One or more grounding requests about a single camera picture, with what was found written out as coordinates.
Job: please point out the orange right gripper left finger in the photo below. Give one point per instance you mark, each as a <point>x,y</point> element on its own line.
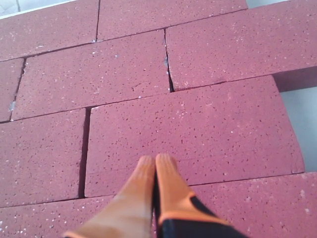
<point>129,214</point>

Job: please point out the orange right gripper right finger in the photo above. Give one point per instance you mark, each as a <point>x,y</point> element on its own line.
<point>179,212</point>

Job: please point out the brick with white chip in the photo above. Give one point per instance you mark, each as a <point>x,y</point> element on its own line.
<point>40,158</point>

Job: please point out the front row left brick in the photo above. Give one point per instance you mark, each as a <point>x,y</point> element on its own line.
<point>20,218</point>

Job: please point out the front row right brick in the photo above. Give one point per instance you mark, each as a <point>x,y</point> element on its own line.
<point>275,207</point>

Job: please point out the third row right brick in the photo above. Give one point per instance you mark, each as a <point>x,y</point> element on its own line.
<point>230,131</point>

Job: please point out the back right row brick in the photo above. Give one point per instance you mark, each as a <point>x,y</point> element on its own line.
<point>118,18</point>

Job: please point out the second row right brick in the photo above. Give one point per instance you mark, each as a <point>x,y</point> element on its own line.
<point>249,43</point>

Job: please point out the back left row brick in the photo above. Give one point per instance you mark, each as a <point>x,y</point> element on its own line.
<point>48,29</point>

